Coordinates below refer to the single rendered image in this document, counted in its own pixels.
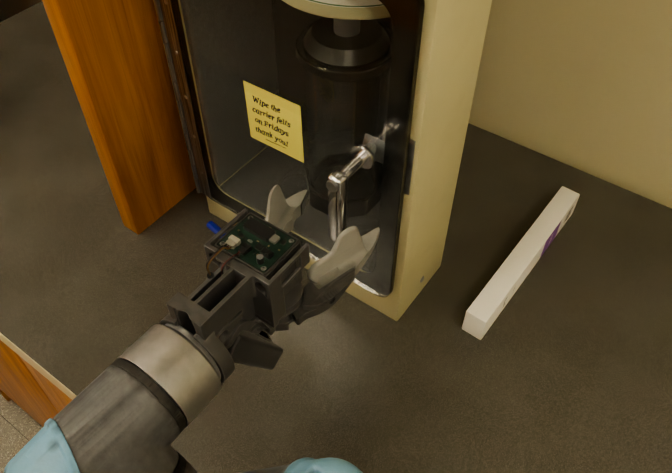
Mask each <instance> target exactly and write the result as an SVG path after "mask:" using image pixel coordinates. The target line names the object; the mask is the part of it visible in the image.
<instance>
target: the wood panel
mask: <svg viewBox="0 0 672 473"><path fill-rule="evenodd" d="M42 2H43V5H44V8H45V10H46V13H47V16H48V19H49V21H50V24H51V27H52V30H53V32H54V35H55V38H56V40H57V43H58V46H59V49H60V51H61V54H62V57H63V60H64V62H65V65H66V68H67V71H68V73H69V76H70V79H71V82H72V84H73V87H74V90H75V93H76V95H77V98H78V101H79V103H80V106H81V109H82V112H83V114H84V117H85V120H86V123H87V125H88V128H89V131H90V134H91V136H92V139H93V142H94V145H95V147H96V150H97V153H98V156H99V158H100V161H101V164H102V166H103V169H104V172H105V175H106V177H107V180H108V183H109V186H110V188H111V191H112V194H113V197H114V199H115V202H116V205H117V208H118V210H119V213H120V216H121V218H122V221H123V224H124V226H125V227H127V228H128V229H130V230H132V231H133V232H135V233H136V234H138V235H139V234H140V233H141V232H143V231H144V230H145V229H146V228H147V227H149V226H150V225H151V224H152V223H154V222H155V221H156V220H157V219H159V218H160V217H161V216H162V215H163V214H165V213H166V212H167V211H168V210H170V209H171V208H172V207H173V206H174V205H176V204H177V203H178V202H179V201H181V200H182V199H183V198H184V197H185V196H187V195H188V194H189V193H190V192H192V191H193V190H194V189H195V188H196V187H195V182H194V178H193V174H192V169H191V165H190V160H189V156H188V152H187V147H186V143H185V138H184V134H183V130H182V125H181V121H180V116H179V112H178V108H177V103H176V99H175V94H174V90H173V86H172V81H171V77H170V72H169V68H168V63H167V59H166V55H165V50H164V46H163V41H162V37H161V33H160V28H159V24H158V19H157V15H156V11H155V6H154V2H153V0H42Z"/></svg>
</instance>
